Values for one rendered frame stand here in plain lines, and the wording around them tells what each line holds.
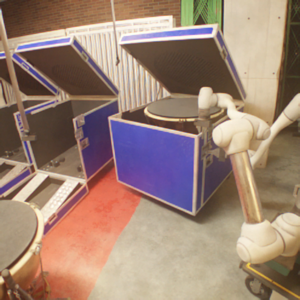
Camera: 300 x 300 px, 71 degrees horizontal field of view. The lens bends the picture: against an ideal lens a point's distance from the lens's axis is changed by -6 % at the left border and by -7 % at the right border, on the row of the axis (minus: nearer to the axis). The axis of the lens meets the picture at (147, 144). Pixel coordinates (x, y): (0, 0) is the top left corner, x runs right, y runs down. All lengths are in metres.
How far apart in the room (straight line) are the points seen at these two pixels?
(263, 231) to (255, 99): 2.05
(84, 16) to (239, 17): 3.87
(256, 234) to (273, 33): 2.29
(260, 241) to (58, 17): 6.03
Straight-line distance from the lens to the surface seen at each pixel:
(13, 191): 3.20
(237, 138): 1.20
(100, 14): 5.69
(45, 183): 3.16
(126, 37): 2.42
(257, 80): 3.00
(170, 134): 1.89
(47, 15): 6.53
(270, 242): 1.30
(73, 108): 3.78
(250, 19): 2.96
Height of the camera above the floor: 1.62
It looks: 24 degrees down
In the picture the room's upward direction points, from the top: 4 degrees counter-clockwise
